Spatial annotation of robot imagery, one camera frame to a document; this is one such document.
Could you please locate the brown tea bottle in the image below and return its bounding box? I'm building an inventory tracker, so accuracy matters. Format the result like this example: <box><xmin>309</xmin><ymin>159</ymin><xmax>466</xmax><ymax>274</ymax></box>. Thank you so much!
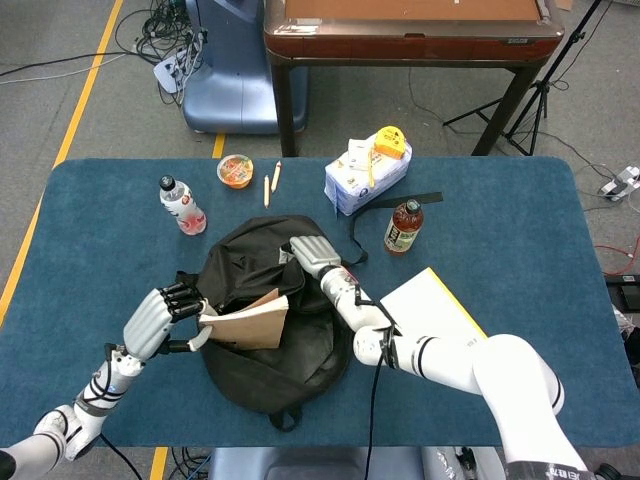
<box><xmin>383</xmin><ymin>198</ymin><xmax>426</xmax><ymax>256</ymax></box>

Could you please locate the black backpack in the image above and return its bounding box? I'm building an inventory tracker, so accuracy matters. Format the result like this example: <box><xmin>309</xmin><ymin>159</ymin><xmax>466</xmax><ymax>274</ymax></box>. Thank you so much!
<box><xmin>174</xmin><ymin>190</ymin><xmax>444</xmax><ymax>432</ymax></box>

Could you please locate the yellow tape measure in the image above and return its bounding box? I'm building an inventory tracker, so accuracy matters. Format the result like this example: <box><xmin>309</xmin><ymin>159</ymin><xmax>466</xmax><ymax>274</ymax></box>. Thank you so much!
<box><xmin>367</xmin><ymin>125</ymin><xmax>407</xmax><ymax>190</ymax></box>

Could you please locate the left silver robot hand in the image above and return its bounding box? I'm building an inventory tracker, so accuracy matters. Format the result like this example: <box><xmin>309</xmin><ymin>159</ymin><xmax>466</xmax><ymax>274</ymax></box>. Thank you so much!
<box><xmin>122</xmin><ymin>282</ymin><xmax>219</xmax><ymax>362</ymax></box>

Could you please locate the red white drink bottle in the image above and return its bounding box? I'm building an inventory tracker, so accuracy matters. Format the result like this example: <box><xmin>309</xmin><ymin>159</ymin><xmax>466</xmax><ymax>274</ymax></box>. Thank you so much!
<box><xmin>158</xmin><ymin>174</ymin><xmax>208</xmax><ymax>236</ymax></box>

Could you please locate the blue felt table cover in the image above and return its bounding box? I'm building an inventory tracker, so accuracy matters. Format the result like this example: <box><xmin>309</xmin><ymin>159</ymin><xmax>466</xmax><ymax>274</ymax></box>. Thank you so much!
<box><xmin>0</xmin><ymin>156</ymin><xmax>640</xmax><ymax>449</ymax></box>

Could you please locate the brown mahjong table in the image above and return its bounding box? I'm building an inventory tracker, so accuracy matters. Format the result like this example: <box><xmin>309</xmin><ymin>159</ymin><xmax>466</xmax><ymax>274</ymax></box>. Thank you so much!
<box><xmin>263</xmin><ymin>0</ymin><xmax>566</xmax><ymax>158</ymax></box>

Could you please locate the black tripod stand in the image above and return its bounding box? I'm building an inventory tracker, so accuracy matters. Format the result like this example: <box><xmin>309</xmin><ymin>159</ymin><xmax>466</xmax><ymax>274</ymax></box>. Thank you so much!
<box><xmin>442</xmin><ymin>0</ymin><xmax>606</xmax><ymax>157</ymax></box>

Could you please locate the grey robot torso base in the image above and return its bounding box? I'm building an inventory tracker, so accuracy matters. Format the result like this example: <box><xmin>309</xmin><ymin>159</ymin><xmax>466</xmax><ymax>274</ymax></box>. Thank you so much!
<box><xmin>207</xmin><ymin>446</ymin><xmax>506</xmax><ymax>480</ymax></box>

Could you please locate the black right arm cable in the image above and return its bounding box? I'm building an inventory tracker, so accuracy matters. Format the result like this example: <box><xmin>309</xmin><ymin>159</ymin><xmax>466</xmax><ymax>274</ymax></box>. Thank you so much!
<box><xmin>352</xmin><ymin>282</ymin><xmax>401</xmax><ymax>480</ymax></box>

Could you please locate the white tissue pack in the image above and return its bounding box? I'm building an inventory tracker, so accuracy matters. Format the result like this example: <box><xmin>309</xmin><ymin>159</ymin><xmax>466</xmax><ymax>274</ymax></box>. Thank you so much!
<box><xmin>323</xmin><ymin>137</ymin><xmax>414</xmax><ymax>217</ymax></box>

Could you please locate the brown spiral notebook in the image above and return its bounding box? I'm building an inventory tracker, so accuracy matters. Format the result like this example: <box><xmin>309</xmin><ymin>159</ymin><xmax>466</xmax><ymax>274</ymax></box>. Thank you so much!
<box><xmin>198</xmin><ymin>288</ymin><xmax>290</xmax><ymax>350</ymax></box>

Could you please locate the black floor box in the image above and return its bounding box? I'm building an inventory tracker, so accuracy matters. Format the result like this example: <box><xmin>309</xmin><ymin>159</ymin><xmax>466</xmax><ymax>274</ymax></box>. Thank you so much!
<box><xmin>604</xmin><ymin>272</ymin><xmax>640</xmax><ymax>311</ymax></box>

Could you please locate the black floor cable bundle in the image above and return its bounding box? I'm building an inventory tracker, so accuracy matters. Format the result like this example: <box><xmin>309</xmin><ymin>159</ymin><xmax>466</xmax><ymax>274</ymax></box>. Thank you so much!
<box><xmin>115</xmin><ymin>0</ymin><xmax>206</xmax><ymax>106</ymax></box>

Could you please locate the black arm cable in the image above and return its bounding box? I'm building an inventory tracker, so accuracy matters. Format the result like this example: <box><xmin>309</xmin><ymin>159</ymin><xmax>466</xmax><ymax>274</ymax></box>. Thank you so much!
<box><xmin>89</xmin><ymin>342</ymin><xmax>144</xmax><ymax>480</ymax></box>
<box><xmin>352</xmin><ymin>282</ymin><xmax>401</xmax><ymax>480</ymax></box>

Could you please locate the white and yellow notebook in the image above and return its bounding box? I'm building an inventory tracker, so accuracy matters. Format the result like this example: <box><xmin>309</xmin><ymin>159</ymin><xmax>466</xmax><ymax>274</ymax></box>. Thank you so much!
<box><xmin>379</xmin><ymin>266</ymin><xmax>489</xmax><ymax>341</ymax></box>

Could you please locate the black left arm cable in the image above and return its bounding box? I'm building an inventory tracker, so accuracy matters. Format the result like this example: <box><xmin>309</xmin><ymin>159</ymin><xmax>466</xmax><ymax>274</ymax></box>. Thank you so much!
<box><xmin>89</xmin><ymin>342</ymin><xmax>144</xmax><ymax>480</ymax></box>

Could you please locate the white grey power strip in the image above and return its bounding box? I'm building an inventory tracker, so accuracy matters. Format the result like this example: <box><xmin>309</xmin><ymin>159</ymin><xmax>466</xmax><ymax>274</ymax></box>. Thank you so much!
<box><xmin>599</xmin><ymin>166</ymin><xmax>640</xmax><ymax>201</ymax></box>

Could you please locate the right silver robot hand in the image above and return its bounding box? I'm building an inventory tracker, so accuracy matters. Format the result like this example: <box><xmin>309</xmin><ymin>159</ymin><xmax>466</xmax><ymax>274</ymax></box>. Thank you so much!
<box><xmin>279</xmin><ymin>235</ymin><xmax>343</xmax><ymax>277</ymax></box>

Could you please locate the blue grey machine base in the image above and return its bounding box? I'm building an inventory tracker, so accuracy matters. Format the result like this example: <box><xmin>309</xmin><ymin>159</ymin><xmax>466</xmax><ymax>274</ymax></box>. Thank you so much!
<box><xmin>181</xmin><ymin>0</ymin><xmax>309</xmax><ymax>135</ymax></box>

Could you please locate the instant noodle cup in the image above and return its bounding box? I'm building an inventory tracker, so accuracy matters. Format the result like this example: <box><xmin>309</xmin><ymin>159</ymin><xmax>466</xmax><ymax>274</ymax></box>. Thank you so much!
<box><xmin>216</xmin><ymin>153</ymin><xmax>255</xmax><ymax>190</ymax></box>

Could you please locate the red floor cable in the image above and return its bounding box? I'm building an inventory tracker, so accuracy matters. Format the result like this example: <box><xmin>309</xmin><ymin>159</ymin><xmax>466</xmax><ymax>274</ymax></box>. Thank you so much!
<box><xmin>594</xmin><ymin>243</ymin><xmax>640</xmax><ymax>276</ymax></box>

